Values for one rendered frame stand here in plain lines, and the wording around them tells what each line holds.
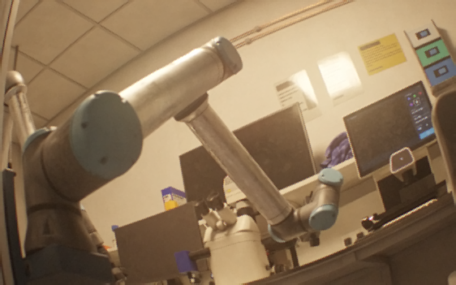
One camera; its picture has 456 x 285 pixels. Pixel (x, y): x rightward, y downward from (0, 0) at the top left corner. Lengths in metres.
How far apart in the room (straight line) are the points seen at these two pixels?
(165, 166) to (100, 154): 2.46
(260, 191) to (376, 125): 0.66
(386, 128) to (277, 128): 0.83
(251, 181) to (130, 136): 0.73
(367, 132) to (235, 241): 0.66
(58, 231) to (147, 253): 1.57
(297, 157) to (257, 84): 0.68
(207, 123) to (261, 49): 1.74
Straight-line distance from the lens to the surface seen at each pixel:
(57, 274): 0.89
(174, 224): 2.38
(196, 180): 2.81
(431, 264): 2.41
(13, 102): 1.66
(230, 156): 1.53
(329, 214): 1.59
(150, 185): 3.32
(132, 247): 2.53
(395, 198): 2.06
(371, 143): 2.03
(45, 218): 0.95
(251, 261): 1.84
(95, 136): 0.83
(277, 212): 1.62
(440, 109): 1.26
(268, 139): 2.67
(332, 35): 3.05
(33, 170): 0.99
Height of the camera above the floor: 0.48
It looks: 25 degrees up
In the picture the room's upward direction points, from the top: 14 degrees counter-clockwise
